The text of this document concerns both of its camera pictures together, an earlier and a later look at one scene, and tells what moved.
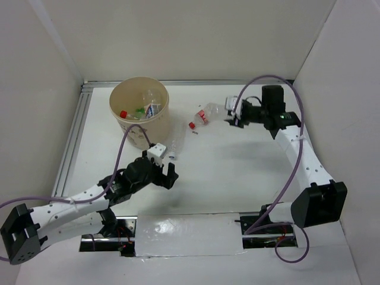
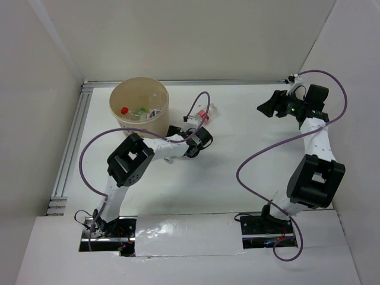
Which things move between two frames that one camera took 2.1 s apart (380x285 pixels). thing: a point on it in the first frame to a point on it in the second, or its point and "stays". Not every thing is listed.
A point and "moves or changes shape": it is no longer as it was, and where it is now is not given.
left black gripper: [162, 179] to [173, 130]
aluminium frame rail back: [113, 83] stays
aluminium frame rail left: [63, 173] stays
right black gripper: [241, 121] to [276, 103]
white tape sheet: [188, 234] stays
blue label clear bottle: [152, 105] moves or changes shape
